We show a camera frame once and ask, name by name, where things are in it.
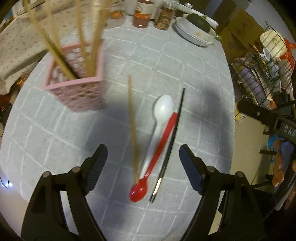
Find thin bamboo chopstick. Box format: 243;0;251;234
127;75;139;184

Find wide wooden chopstick pair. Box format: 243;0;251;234
23;1;79;80

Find black chopstick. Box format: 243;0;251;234
149;88;186;203

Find cardboard boxes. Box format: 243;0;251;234
219;9;264;63

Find red plastic spoon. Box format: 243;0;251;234
129;113;178;202

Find white plastic spoon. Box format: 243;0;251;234
139;94;174;179

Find grey checked tablecloth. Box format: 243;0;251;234
0;22;236;241

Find stacked white bowls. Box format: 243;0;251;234
174;14;216;47

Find dark green squash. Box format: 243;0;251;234
186;14;211;33

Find pink perforated utensil holder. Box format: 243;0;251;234
43;43;106;111

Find jar with brown snacks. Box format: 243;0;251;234
154;1;177;30

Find jar with red contents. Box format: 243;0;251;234
132;0;154;28

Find floral cloth on cabinet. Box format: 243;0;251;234
0;0;93;88

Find glass jar with oranges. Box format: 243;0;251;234
105;4;126;29

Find black wire rack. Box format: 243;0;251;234
230;22;295;109

